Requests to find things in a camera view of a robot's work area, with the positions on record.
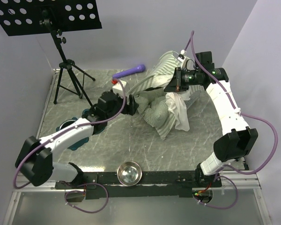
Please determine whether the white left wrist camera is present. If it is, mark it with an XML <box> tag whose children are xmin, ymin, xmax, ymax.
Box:
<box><xmin>112</xmin><ymin>80</ymin><xmax>129</xmax><ymax>96</ymax></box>

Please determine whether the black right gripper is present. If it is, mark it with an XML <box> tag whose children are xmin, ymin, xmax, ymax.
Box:
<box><xmin>164</xmin><ymin>67</ymin><xmax>201</xmax><ymax>92</ymax></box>

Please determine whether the black perforated music stand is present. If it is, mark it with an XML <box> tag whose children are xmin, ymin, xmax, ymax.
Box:
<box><xmin>0</xmin><ymin>0</ymin><xmax>102</xmax><ymax>104</ymax></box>

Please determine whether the teal double pet feeder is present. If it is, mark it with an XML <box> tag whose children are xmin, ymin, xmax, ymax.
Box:
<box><xmin>56</xmin><ymin>108</ymin><xmax>108</xmax><ymax>151</ymax></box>

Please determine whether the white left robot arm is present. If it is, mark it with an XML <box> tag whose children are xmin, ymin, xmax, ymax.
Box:
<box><xmin>15</xmin><ymin>91</ymin><xmax>139</xmax><ymax>188</ymax></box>

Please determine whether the purple cable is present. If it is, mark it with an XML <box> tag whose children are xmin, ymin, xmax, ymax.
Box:
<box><xmin>13</xmin><ymin>79</ymin><xmax>127</xmax><ymax>213</ymax></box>
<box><xmin>185</xmin><ymin>30</ymin><xmax>279</xmax><ymax>209</ymax></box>

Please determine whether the purple plastic microphone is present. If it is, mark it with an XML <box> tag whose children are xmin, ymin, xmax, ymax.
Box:
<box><xmin>112</xmin><ymin>64</ymin><xmax>146</xmax><ymax>79</ymax></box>

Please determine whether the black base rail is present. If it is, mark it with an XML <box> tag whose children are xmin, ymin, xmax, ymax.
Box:
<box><xmin>55</xmin><ymin>171</ymin><xmax>223</xmax><ymax>200</ymax></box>

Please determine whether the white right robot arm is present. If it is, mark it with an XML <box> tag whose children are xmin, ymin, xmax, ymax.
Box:
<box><xmin>164</xmin><ymin>50</ymin><xmax>258</xmax><ymax>187</ymax></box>

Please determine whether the stainless steel bowl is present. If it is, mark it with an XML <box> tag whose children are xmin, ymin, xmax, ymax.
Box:
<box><xmin>117</xmin><ymin>161</ymin><xmax>142</xmax><ymax>186</ymax></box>

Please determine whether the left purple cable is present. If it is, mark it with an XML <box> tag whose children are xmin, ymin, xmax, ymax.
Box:
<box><xmin>13</xmin><ymin>79</ymin><xmax>127</xmax><ymax>213</ymax></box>

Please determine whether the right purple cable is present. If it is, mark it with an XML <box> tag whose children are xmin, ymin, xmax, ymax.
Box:
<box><xmin>185</xmin><ymin>30</ymin><xmax>279</xmax><ymax>209</ymax></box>

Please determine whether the grey checked cushion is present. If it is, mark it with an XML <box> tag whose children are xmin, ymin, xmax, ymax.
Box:
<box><xmin>134</xmin><ymin>88</ymin><xmax>169</xmax><ymax>128</ymax></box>

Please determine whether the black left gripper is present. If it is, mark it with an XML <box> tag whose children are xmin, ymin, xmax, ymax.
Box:
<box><xmin>106</xmin><ymin>92</ymin><xmax>139</xmax><ymax>120</ymax></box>

